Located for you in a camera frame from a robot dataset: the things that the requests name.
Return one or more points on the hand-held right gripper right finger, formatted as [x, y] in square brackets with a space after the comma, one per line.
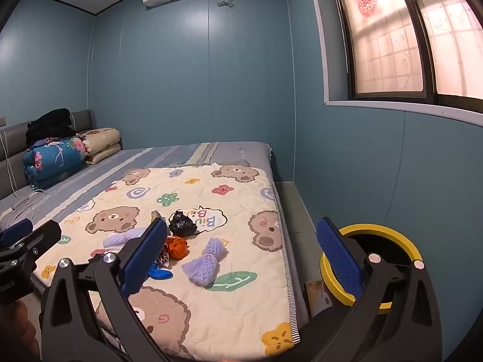
[337, 260]

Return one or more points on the blue floral folded quilt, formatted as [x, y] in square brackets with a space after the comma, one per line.
[53, 162]

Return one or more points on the orange peel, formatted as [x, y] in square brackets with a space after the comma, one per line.
[177, 247]

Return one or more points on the dark framed window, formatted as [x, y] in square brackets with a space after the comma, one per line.
[381, 45]

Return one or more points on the blue plastic scrap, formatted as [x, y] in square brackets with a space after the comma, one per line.
[160, 272]

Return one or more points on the beige bear folded quilt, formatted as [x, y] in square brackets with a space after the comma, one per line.
[102, 143]

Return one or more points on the yellow rimmed black bin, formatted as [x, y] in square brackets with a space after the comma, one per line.
[377, 228]

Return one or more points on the red paper window decoration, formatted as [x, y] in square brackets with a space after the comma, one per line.
[368, 2]

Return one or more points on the brown cardboard piece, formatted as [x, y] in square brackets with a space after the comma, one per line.
[317, 298]

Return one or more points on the purple foam fruit net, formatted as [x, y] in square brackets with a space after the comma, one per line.
[200, 269]
[117, 240]
[214, 247]

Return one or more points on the black plastic bag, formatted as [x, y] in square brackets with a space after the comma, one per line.
[182, 224]

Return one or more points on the grey padded headboard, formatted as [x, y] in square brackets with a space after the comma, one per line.
[85, 120]

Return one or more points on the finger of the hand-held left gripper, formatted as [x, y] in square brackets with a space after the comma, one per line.
[15, 230]
[41, 239]

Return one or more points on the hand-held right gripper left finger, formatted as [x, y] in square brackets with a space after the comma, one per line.
[145, 256]

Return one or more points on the black clothes pile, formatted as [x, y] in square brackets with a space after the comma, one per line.
[49, 124]

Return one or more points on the cream bear print blanket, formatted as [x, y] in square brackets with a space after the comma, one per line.
[234, 233]

